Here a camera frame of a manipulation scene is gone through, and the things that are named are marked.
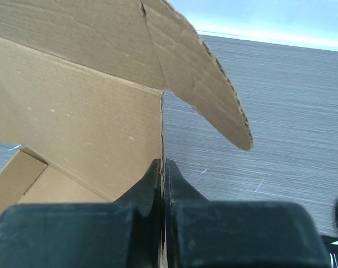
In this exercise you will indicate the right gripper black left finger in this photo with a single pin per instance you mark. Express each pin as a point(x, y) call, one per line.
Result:
point(125, 233)

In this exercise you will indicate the brown cardboard box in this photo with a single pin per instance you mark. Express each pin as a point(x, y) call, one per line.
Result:
point(82, 91)

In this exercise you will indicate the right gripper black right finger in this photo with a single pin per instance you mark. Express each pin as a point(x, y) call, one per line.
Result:
point(204, 233)

